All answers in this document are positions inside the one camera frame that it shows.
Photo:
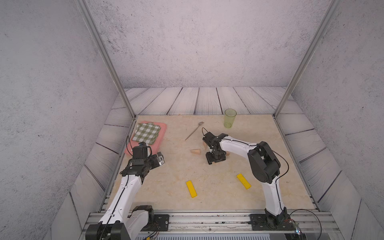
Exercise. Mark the green checked cloth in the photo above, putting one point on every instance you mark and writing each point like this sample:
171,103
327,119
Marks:
147,133

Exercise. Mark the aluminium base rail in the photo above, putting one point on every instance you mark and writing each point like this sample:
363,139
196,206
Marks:
322,224

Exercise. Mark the yellow long block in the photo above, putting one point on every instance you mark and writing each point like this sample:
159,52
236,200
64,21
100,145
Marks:
191,189
244,181

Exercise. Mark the right aluminium frame post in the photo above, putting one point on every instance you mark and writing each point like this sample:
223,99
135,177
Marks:
320,32

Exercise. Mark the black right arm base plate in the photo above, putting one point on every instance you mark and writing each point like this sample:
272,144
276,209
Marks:
259,222

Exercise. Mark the yellow long block right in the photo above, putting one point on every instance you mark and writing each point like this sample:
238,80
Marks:
244,181

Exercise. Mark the pink cutting board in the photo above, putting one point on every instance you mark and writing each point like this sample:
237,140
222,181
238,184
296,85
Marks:
155,147

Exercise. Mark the metal spoon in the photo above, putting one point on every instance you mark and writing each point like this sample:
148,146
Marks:
199,125

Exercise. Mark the aluminium frame post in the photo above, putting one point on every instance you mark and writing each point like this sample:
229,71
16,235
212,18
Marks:
87,17
320,32

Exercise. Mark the left aluminium frame post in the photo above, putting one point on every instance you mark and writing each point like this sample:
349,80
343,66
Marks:
87,17

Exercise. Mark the yellow long block left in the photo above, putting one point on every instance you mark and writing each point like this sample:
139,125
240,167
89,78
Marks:
191,189

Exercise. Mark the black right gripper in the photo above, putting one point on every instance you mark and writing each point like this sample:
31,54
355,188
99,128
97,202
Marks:
209,159

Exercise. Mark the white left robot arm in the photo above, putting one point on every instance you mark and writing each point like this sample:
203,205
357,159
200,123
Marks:
120,222

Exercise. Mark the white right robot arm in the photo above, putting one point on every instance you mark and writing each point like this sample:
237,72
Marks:
265,167

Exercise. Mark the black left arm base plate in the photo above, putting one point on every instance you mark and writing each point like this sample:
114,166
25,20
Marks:
157,223

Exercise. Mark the green translucent plastic cup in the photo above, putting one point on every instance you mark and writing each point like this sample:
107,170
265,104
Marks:
230,115

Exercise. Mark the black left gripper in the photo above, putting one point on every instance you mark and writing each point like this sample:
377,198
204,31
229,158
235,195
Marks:
156,162

